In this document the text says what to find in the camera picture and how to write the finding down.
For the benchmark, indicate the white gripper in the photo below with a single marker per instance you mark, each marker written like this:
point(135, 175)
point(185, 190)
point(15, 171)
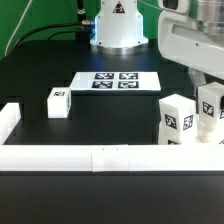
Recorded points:
point(180, 41)

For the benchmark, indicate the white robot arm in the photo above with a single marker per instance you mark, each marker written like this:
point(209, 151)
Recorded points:
point(119, 25)

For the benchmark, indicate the white marker base plate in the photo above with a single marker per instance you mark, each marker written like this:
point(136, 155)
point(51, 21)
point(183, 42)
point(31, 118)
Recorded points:
point(115, 81)

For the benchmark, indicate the white front fence wall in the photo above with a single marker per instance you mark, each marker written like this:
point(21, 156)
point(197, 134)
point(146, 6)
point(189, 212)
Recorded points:
point(199, 157)

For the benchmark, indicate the white fence wall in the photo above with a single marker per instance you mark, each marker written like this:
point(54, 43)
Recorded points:
point(10, 115)
point(199, 157)

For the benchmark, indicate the white left fence wall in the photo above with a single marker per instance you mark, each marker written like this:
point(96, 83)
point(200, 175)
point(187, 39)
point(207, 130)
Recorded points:
point(10, 115)

